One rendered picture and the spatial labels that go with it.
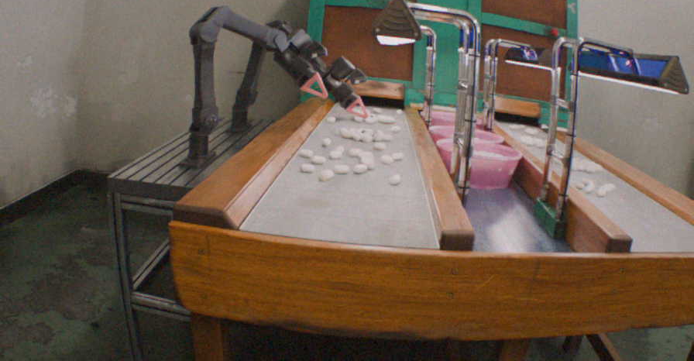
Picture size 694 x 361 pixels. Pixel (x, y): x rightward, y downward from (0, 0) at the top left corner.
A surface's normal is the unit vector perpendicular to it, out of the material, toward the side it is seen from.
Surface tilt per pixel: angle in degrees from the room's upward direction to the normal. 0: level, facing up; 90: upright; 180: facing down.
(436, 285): 90
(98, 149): 90
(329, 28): 90
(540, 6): 90
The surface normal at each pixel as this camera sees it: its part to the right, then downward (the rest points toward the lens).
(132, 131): -0.06, 0.20
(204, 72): 0.60, 0.22
